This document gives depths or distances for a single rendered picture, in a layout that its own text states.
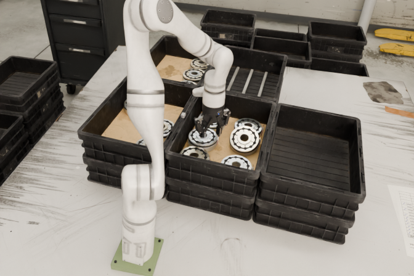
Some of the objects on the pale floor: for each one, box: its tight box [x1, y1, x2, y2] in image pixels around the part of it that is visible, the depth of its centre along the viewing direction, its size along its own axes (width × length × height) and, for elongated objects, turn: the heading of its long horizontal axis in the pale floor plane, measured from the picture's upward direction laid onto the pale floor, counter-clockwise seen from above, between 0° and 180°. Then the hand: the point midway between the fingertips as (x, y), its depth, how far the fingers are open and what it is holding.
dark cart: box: [36, 0, 135, 94], centre depth 295 cm, size 60×45×90 cm
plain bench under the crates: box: [0, 45, 414, 276], centre depth 172 cm, size 160×160×70 cm
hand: (211, 134), depth 136 cm, fingers open, 5 cm apart
